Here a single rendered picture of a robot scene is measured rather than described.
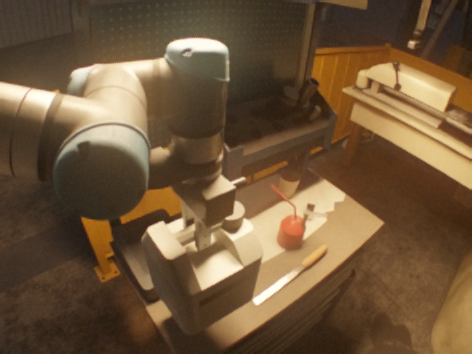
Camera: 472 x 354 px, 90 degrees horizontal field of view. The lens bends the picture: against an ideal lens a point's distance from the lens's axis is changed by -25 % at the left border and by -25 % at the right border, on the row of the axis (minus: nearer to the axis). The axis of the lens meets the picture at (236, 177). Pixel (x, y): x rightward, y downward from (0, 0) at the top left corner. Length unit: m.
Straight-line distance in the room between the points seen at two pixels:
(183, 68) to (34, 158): 0.18
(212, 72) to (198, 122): 0.06
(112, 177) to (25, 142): 0.07
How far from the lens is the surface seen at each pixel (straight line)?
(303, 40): 1.14
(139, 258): 0.88
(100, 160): 0.20
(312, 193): 1.24
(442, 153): 1.61
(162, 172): 0.38
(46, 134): 0.23
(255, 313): 0.86
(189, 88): 0.34
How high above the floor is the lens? 1.71
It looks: 37 degrees down
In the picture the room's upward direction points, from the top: 5 degrees clockwise
